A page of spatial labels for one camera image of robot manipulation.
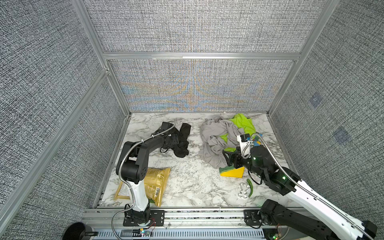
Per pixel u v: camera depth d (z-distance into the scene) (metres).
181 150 0.95
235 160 0.61
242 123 1.00
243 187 0.84
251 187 0.82
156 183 0.78
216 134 0.99
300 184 0.46
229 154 0.62
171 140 0.89
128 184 0.53
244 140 0.59
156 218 0.74
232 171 0.88
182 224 0.73
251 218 0.73
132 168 0.50
